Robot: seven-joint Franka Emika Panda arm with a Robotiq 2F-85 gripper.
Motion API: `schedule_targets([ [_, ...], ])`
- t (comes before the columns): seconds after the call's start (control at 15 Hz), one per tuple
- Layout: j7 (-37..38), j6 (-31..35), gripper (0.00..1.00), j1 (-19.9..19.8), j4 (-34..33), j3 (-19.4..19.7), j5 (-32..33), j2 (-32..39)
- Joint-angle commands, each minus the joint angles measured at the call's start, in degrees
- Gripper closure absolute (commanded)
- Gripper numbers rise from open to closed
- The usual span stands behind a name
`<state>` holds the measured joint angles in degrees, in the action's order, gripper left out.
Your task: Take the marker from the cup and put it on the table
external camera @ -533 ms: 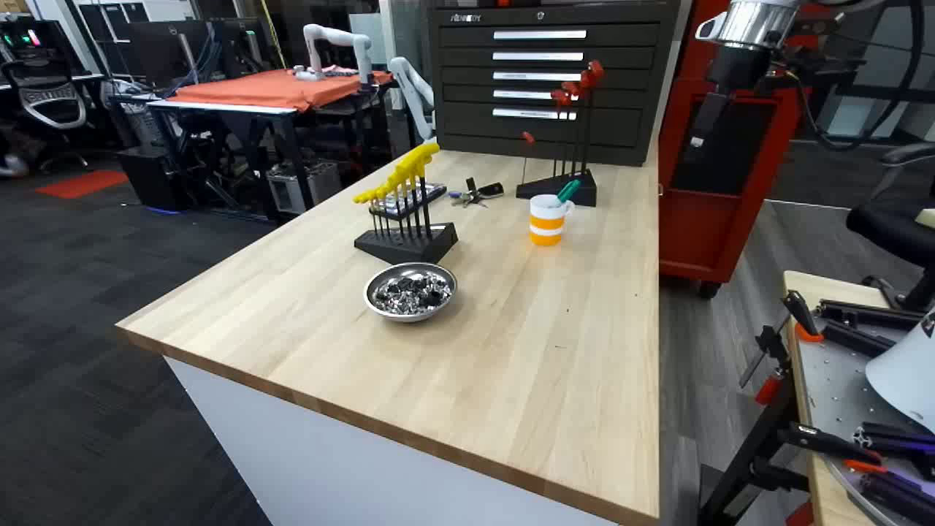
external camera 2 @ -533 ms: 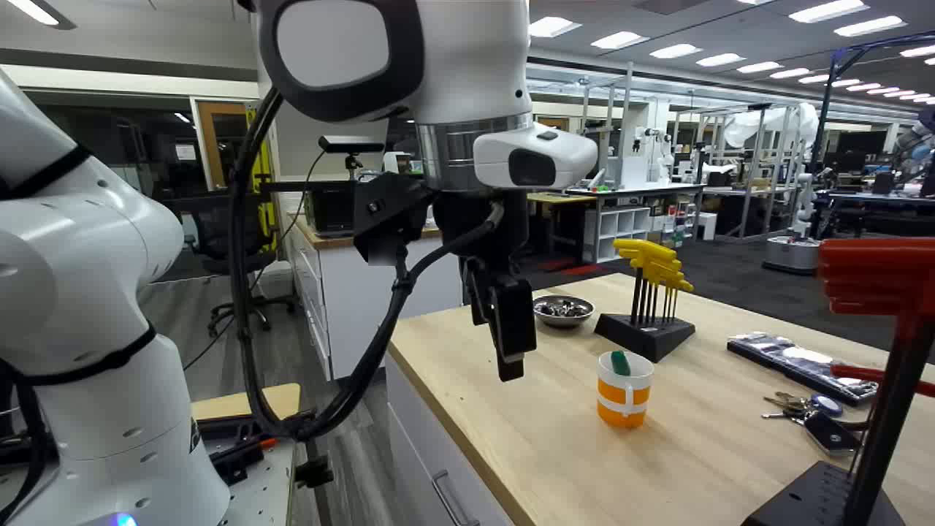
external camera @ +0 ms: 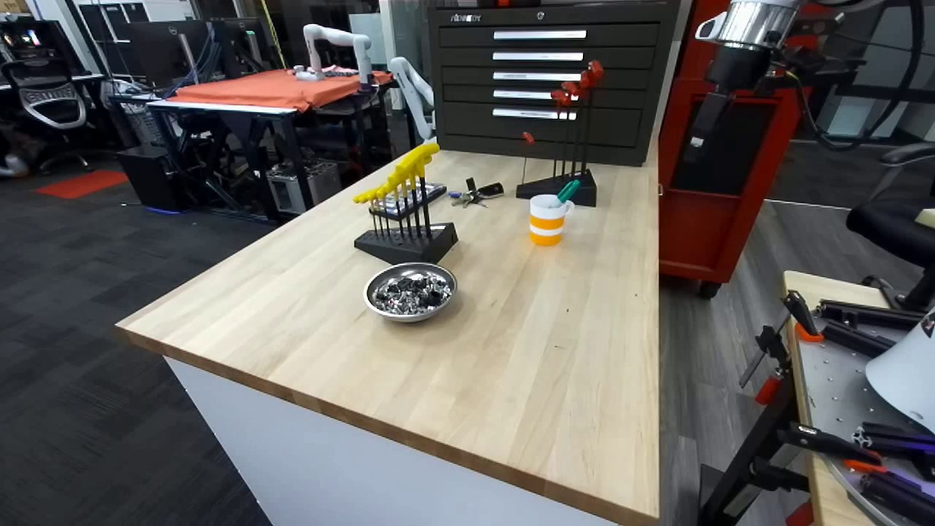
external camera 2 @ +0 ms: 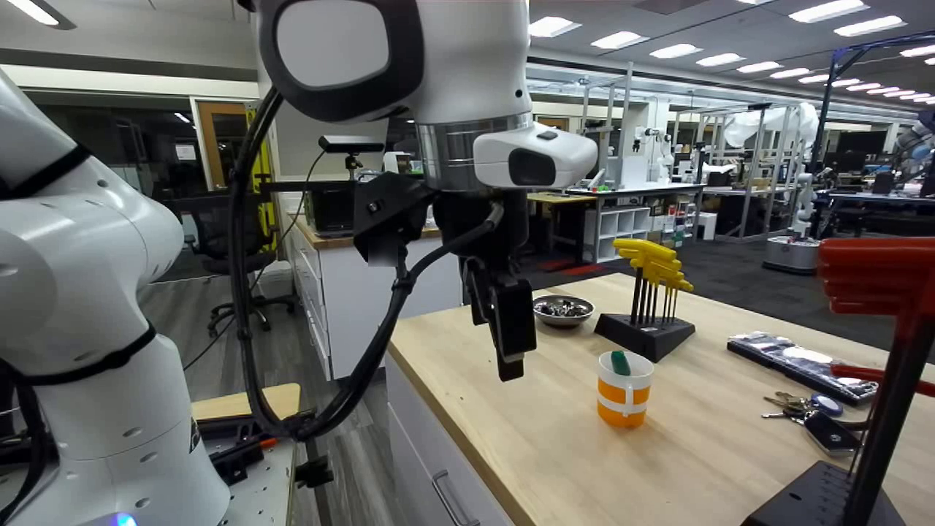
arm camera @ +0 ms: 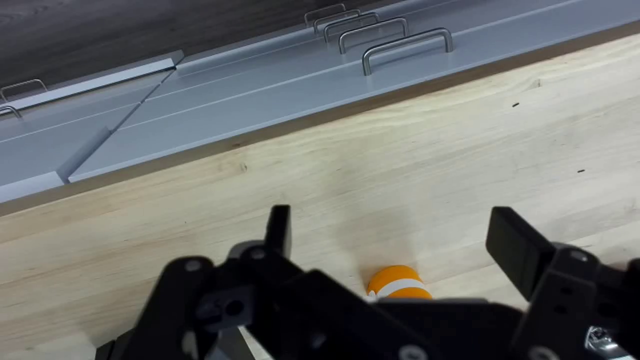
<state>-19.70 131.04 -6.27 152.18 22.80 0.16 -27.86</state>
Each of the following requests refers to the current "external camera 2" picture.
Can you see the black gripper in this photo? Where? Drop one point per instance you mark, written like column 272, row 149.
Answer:
column 510, row 233

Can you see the green capped marker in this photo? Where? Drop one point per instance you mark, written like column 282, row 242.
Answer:
column 619, row 363

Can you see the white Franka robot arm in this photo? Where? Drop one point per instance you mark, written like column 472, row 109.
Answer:
column 467, row 58

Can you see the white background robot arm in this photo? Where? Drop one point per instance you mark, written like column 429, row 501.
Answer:
column 779, row 133

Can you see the metal bowl with screws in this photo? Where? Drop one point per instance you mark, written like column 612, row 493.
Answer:
column 562, row 309

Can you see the white drawer shelf unit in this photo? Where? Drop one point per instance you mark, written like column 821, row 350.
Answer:
column 615, row 232

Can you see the white cabinet wooden top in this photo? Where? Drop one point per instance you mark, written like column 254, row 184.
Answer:
column 352, row 292

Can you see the orange and white bottle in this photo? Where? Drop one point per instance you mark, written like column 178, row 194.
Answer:
column 624, row 404

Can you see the white table base cabinet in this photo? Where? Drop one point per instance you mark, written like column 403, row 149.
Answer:
column 428, row 455

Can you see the yellow hex key set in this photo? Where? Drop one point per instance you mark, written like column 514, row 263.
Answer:
column 650, row 258

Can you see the black box on cabinet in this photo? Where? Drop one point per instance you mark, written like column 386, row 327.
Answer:
column 332, row 206

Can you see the black office chair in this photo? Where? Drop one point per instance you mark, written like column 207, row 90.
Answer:
column 226, row 228

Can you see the ceiling light panel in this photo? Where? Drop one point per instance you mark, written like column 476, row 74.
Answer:
column 618, row 39
column 828, row 10
column 868, row 23
column 552, row 27

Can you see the black clamp orange trim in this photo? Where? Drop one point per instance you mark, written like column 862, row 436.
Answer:
column 238, row 453

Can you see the bunch of keys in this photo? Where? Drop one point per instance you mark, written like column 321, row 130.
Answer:
column 828, row 428

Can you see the red hex key set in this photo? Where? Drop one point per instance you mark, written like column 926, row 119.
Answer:
column 877, row 277

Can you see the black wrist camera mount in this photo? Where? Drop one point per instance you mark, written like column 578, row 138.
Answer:
column 390, row 207

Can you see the black camera bar on stand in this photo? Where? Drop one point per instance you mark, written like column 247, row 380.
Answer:
column 352, row 143

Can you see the wooden door frame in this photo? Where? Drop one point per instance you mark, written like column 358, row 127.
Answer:
column 203, row 146

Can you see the blue metal frame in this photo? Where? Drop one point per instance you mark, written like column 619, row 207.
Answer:
column 828, row 96

